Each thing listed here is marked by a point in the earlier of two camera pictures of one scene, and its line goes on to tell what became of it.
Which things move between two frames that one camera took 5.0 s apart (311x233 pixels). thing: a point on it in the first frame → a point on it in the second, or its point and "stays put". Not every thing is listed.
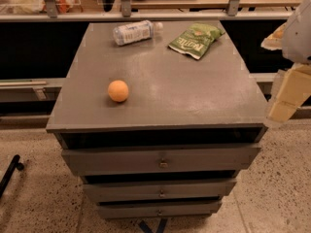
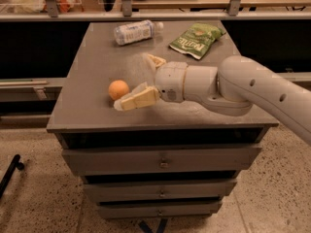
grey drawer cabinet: [188, 129] stays put
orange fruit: [118, 90] stays put
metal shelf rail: [51, 15] stays put
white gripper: [298, 38] → [169, 80]
